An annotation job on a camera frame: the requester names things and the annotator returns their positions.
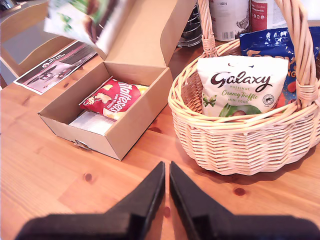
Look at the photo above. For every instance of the wooden chair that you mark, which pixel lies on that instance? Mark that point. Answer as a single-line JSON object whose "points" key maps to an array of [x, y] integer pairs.
{"points": [[22, 27]]}

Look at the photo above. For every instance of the red Maltesers bag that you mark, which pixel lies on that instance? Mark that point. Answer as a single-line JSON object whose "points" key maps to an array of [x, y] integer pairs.
{"points": [[112, 100]]}

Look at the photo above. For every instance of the blue chocolate eggs bag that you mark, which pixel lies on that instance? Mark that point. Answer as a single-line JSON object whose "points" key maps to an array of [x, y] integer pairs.
{"points": [[265, 45]]}

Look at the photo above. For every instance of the printed black grey flyer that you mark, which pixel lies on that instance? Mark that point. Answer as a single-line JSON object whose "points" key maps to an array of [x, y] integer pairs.
{"points": [[50, 72]]}

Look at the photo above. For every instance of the open brown cardboard box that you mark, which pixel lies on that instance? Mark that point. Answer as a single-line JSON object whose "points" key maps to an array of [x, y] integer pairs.
{"points": [[135, 125]]}

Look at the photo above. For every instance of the red label tin can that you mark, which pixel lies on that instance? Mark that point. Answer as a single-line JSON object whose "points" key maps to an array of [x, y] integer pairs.
{"points": [[258, 15]]}

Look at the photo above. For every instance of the white label tin can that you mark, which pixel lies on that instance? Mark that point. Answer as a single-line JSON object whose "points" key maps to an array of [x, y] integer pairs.
{"points": [[227, 22]]}

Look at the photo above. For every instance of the white chocolate eggs bag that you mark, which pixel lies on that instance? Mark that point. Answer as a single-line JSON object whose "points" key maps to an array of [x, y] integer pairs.
{"points": [[92, 123]]}

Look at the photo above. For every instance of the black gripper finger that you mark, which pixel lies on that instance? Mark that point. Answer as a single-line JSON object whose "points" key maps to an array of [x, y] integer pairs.
{"points": [[147, 200], [187, 200]]}

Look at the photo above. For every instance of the white Galaxy mini eggs bag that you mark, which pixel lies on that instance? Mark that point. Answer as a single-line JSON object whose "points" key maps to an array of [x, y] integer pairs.
{"points": [[75, 22], [240, 82]]}

